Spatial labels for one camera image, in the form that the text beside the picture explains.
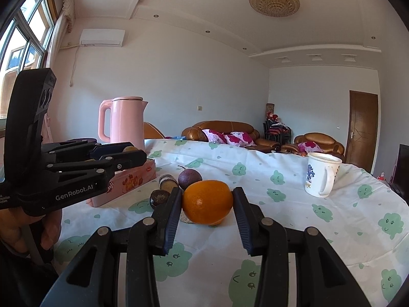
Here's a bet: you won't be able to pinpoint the cut taro piece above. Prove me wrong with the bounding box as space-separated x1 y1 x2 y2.
179 211 194 224
159 174 179 193

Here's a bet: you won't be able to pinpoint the dark passion fruit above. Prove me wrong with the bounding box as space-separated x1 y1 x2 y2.
149 189 170 209

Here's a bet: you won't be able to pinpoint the purple round radish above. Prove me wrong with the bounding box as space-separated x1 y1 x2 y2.
177 166 202 190

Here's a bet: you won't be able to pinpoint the orange front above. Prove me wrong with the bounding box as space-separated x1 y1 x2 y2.
182 180 233 225

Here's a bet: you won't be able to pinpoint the orange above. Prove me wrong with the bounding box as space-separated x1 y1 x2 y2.
209 217 226 227
182 180 233 225

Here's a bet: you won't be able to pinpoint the small yellow-brown fruit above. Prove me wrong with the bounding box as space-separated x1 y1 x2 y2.
123 146 138 152

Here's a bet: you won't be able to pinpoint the person's left hand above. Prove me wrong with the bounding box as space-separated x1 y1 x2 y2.
0 207 62 254

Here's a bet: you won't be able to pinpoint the pink cookie tin box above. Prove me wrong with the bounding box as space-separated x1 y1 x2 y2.
87 159 156 207

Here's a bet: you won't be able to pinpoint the brown leather chair back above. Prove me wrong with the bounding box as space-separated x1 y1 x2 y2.
143 122 165 139

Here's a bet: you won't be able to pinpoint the pink electric kettle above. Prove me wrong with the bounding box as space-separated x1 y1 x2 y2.
98 96 148 150

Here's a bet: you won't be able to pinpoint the blue clothes pile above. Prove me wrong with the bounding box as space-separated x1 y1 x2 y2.
165 136 187 141

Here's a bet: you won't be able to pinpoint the long brown leather sofa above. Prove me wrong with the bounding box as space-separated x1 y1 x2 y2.
182 120 280 153

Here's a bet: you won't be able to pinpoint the pink floral cushion left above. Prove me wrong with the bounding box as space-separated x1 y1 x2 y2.
203 129 227 144

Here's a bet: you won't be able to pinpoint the white mug blue print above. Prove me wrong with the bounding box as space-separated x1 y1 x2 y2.
304 152 342 198

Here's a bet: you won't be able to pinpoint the white green cloud tablecloth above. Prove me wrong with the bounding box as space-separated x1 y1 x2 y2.
52 138 409 307

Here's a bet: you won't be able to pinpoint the pink floral cushion right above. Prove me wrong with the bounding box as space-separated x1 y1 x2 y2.
224 132 255 148

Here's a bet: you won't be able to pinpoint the black television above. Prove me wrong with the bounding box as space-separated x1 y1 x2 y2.
390 144 409 203

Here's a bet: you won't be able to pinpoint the pink floral armchair cushion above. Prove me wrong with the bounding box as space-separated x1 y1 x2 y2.
297 141 323 153

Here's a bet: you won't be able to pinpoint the brown leather armchair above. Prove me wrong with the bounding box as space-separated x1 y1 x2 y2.
280 132 345 162

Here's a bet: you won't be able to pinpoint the brown wooden door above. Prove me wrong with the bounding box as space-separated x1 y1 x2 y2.
346 90 379 173

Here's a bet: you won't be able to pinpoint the stacked dark chairs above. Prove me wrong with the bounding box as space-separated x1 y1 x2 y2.
264 112 292 145

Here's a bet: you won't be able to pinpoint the pink curtain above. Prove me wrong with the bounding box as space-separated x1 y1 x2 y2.
45 0 76 68

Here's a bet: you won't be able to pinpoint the round ceiling lamp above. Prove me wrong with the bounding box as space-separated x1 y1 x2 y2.
249 0 300 17

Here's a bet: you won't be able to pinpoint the white wall air conditioner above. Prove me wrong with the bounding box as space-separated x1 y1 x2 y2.
79 28 126 47

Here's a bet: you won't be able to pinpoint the window with frame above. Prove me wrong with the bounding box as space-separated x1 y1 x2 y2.
1 0 55 122

